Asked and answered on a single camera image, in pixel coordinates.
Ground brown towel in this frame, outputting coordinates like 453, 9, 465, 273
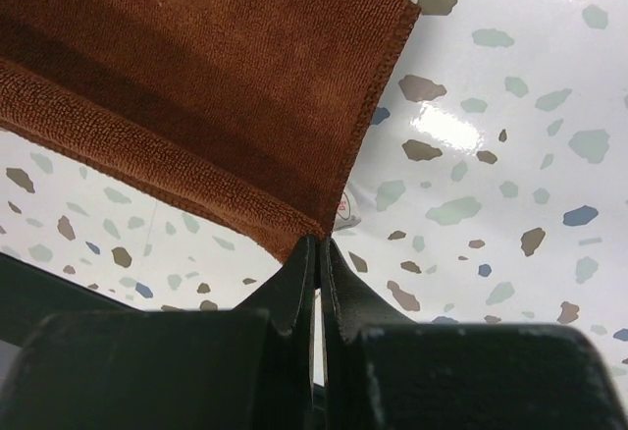
1, 0, 420, 260

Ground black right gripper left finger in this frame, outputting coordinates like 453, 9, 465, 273
1, 237, 317, 429

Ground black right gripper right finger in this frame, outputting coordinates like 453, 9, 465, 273
319, 239, 627, 429

